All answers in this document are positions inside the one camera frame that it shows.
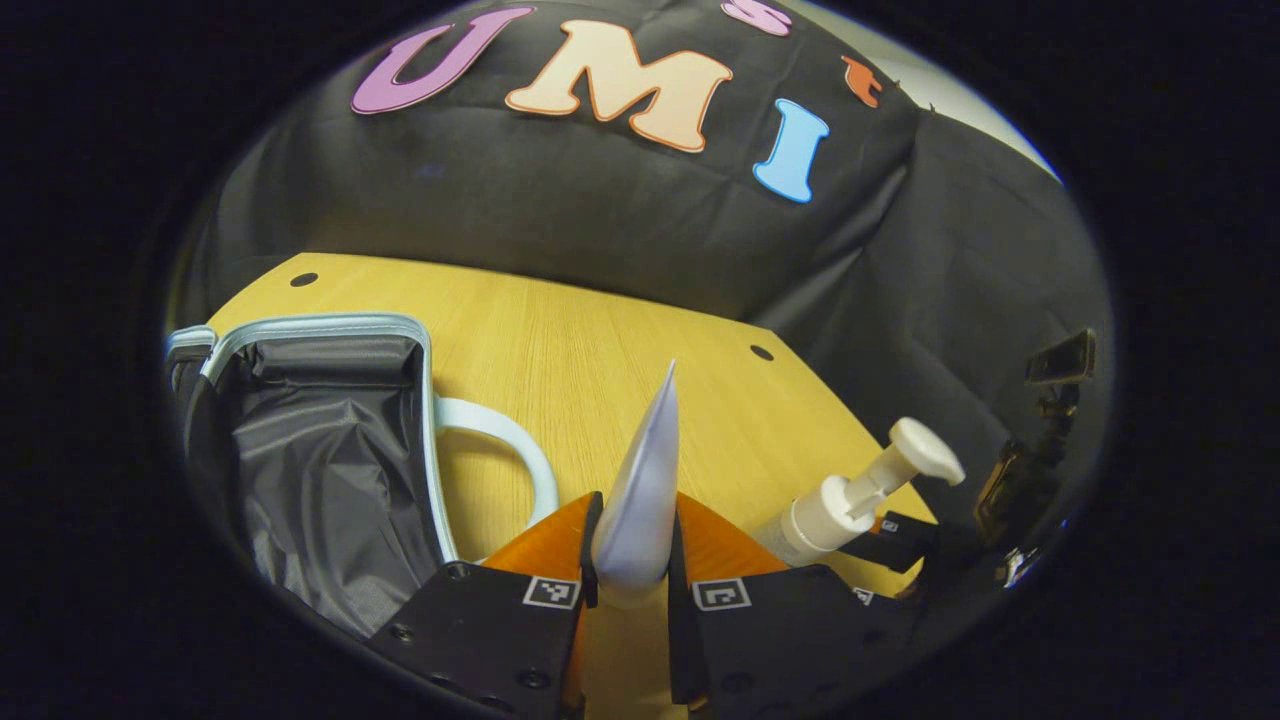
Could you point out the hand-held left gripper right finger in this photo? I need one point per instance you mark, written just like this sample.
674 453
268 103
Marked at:
677 580

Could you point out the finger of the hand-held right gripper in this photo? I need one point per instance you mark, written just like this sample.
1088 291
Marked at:
900 540
890 603

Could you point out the black backdrop cloth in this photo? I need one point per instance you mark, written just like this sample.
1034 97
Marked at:
600 230

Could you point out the white pump bottle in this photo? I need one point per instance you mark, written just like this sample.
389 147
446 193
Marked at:
830 510

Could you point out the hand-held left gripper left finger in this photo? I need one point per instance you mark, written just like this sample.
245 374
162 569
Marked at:
592 550

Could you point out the white squeeze tube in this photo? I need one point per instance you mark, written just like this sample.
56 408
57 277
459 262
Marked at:
640 500

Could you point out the light blue suitcase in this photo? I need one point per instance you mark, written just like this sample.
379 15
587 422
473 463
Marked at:
320 470

